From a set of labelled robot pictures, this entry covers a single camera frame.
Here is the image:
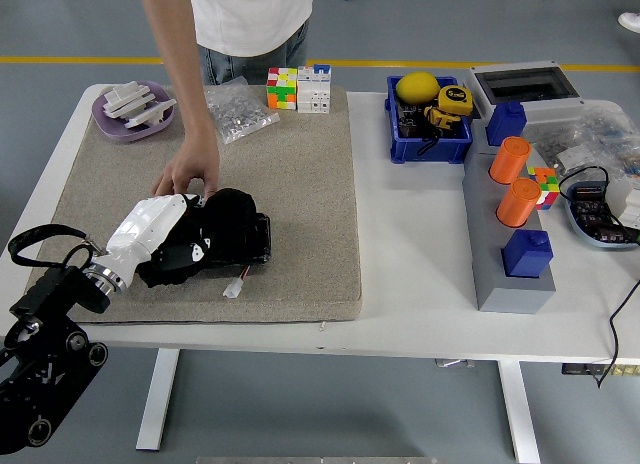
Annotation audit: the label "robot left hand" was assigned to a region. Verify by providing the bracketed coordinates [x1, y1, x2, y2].
[102, 192, 216, 288]

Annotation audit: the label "person's right hand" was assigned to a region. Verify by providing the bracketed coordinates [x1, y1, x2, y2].
[151, 132, 222, 200]

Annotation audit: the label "black rag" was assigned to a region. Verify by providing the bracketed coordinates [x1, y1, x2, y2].
[137, 187, 259, 288]

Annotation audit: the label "glossy black panel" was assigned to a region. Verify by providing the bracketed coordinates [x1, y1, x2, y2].
[204, 211, 273, 269]

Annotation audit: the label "clear bag of metal nuts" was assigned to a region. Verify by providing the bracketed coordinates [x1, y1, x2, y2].
[204, 74, 281, 145]

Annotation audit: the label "purple tray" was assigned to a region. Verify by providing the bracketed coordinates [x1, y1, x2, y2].
[91, 79, 176, 144]

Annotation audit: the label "grey-brown mat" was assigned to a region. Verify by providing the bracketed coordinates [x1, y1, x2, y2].
[22, 83, 364, 327]

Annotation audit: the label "large colourful puzzle cube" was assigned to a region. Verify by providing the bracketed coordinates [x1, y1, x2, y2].
[266, 66, 300, 111]

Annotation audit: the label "white circuit breaker block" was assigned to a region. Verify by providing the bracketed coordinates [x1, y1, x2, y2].
[297, 63, 334, 115]

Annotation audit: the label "white table leg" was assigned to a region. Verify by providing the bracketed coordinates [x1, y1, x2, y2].
[497, 359, 542, 464]
[135, 347, 180, 453]

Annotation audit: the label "dark electronic part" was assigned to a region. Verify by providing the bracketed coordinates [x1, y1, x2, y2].
[399, 114, 426, 139]

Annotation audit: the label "yellow lemon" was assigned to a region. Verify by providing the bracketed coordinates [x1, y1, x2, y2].
[396, 71, 442, 105]

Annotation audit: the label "blue plastic bin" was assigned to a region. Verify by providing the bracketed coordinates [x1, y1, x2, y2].
[384, 74, 475, 166]

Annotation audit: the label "yellow black tape measure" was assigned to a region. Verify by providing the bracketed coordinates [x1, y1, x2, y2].
[438, 84, 474, 118]

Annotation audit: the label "grey block base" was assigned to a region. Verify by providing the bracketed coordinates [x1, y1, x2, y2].
[462, 118, 558, 315]

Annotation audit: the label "orange cylinder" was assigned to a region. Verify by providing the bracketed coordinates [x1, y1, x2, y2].
[496, 177, 543, 229]
[488, 136, 533, 185]

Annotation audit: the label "blue block with knob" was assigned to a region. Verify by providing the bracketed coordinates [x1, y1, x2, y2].
[501, 228, 555, 280]

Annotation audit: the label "small colourful puzzle cube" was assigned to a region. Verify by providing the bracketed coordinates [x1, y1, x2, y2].
[527, 166, 559, 211]

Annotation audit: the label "clear bag of electronic parts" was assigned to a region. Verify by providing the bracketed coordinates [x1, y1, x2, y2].
[522, 118, 601, 178]
[574, 101, 640, 185]

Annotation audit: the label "blue-grey tray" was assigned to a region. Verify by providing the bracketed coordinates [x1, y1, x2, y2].
[564, 181, 640, 250]

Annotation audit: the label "dark circuit boards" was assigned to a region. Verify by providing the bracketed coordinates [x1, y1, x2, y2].
[572, 186, 639, 245]

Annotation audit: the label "white plastic modules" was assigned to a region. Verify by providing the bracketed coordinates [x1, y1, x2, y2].
[604, 176, 640, 230]

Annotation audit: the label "black power strip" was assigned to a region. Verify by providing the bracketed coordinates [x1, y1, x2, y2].
[561, 363, 640, 378]

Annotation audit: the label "white plastic bracket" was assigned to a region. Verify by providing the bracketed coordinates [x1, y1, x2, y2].
[123, 96, 179, 131]
[102, 80, 157, 119]

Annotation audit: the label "panel cable with white connector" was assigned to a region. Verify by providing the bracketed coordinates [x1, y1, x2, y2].
[223, 263, 254, 299]

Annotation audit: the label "grey enclosure box with window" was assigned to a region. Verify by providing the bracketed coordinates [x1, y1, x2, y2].
[463, 59, 586, 130]

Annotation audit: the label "black cable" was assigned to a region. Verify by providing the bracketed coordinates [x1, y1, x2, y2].
[558, 166, 640, 390]

